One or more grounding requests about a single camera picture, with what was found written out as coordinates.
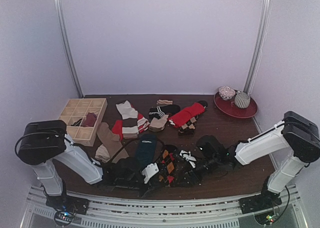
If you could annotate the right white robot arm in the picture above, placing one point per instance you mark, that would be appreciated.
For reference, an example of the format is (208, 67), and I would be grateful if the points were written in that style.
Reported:
(294, 132)

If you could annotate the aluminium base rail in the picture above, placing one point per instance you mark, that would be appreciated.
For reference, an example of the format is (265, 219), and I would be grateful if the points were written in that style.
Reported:
(213, 212)

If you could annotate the left aluminium corner post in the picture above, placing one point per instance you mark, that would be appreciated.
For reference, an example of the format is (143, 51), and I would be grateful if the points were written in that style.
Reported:
(67, 48)

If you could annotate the light beige sock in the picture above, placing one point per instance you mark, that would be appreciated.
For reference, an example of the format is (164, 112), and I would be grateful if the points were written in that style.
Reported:
(102, 154)

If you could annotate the red white brown striped sock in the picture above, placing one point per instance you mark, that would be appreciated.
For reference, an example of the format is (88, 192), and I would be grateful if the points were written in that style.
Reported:
(142, 123)

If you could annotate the aluminium corner post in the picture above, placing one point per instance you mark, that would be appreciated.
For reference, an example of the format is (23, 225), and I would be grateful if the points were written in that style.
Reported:
(67, 48)
(257, 52)

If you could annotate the argyle black red orange sock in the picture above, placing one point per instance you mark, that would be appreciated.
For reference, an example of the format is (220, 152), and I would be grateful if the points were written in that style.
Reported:
(174, 171)

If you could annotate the white patterned bowl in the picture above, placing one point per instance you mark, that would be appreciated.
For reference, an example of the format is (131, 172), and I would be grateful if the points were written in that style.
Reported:
(226, 92)

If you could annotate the red round tray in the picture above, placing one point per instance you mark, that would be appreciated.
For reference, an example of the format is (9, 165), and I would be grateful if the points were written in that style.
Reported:
(229, 108)

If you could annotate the beige brown striped sock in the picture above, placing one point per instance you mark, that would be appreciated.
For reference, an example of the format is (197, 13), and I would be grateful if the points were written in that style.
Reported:
(129, 119)

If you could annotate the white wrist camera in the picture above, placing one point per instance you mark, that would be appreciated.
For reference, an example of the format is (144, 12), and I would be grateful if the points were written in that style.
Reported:
(149, 171)
(187, 156)

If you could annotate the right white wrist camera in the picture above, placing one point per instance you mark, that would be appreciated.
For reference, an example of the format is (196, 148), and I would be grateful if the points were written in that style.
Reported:
(187, 156)

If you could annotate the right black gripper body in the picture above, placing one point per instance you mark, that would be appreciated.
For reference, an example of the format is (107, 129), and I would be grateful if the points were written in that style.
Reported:
(191, 170)

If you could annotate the wooden compartment box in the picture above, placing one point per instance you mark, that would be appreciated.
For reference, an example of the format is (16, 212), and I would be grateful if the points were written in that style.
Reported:
(74, 113)

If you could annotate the tan brown sock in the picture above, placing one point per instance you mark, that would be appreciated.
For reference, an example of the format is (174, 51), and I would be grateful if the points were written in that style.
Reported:
(108, 139)

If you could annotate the dark teal sock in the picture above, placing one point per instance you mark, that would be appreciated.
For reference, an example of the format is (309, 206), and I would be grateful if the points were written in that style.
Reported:
(146, 150)

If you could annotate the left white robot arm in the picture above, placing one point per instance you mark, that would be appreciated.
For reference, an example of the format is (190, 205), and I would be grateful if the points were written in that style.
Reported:
(45, 141)

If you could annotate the maroon sock in box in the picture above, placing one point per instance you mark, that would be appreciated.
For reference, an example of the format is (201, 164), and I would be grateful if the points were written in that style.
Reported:
(89, 120)

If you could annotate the striped grey cup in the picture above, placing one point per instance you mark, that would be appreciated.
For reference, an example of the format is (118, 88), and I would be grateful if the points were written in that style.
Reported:
(242, 100)

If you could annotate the right aluminium corner post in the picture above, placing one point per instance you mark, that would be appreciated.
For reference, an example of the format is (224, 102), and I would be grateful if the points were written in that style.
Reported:
(257, 52)

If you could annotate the argyle brown sock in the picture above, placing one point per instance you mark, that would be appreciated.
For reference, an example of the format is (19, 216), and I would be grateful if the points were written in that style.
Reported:
(189, 127)

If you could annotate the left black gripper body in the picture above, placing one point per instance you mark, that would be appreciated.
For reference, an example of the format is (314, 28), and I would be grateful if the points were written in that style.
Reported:
(122, 184)

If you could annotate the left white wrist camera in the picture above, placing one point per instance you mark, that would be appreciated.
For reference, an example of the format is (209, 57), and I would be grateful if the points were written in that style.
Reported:
(149, 171)

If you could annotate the black white striped sock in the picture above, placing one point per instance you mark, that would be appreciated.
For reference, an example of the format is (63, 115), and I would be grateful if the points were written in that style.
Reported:
(160, 111)

